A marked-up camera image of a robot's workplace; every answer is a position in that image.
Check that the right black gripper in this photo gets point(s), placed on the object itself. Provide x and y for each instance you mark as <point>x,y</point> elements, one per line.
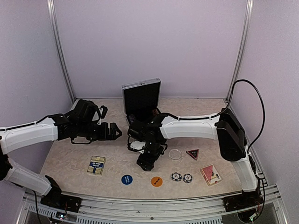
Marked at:
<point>147,163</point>

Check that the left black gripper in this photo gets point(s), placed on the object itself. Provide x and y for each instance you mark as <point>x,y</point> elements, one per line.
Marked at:
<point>104,136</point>

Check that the aluminium poker chip case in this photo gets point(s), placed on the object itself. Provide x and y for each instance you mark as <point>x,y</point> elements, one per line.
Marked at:
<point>140,98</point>

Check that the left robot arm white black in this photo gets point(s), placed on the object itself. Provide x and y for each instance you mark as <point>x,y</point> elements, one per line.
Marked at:
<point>84,120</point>

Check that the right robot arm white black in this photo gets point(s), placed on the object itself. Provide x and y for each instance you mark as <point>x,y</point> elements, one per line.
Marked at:
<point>150,140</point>

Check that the chip row in case front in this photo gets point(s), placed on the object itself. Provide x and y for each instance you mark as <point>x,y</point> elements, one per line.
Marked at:
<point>131,118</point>

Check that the chip row in case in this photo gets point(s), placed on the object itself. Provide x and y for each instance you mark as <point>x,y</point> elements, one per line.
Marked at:
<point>155,112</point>
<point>131,118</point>

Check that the orange big blind button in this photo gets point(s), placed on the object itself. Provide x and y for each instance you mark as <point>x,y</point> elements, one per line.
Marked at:
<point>156,181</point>

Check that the blue small blind button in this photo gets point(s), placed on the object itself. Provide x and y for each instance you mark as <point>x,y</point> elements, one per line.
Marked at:
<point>127,179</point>

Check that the clear round dealer button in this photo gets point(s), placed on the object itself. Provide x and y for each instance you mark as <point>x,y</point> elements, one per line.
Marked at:
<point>175,154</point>

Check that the blue white poker chip stack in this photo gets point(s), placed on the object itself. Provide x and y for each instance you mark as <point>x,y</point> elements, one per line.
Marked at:
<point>176,176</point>

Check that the blue playing card box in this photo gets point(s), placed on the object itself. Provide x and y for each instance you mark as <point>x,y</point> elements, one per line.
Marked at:
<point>96,165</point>

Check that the chip row in case back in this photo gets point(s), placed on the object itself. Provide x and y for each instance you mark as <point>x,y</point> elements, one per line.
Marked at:
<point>155,112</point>

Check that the black pink triangular button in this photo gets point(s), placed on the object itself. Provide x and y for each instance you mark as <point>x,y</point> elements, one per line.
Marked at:
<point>193,153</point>

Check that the red playing card deck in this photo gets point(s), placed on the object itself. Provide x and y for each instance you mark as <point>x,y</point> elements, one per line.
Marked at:
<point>210,175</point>

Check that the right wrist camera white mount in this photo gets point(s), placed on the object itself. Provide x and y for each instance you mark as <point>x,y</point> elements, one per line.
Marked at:
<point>137,146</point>

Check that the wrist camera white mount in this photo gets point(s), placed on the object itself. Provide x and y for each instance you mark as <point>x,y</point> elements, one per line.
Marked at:
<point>101,111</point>
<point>137,146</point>

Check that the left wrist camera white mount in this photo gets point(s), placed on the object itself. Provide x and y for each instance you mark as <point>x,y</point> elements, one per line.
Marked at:
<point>101,111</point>

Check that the aluminium front rail frame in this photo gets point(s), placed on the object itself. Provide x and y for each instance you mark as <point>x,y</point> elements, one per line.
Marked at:
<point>103,210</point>

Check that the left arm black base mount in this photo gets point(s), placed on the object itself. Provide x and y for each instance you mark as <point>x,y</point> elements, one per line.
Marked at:
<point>65,203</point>

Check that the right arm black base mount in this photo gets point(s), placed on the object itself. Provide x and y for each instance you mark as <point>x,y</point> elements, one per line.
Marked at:
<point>240,201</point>

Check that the left aluminium corner post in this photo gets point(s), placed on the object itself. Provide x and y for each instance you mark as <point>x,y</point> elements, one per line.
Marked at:
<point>59,48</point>

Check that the aluminium corner post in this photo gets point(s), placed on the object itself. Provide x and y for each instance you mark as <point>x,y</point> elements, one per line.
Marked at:
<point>242,46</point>
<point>59,48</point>

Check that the right aluminium corner post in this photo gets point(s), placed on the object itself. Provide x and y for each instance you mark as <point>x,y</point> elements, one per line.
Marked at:
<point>242,46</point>

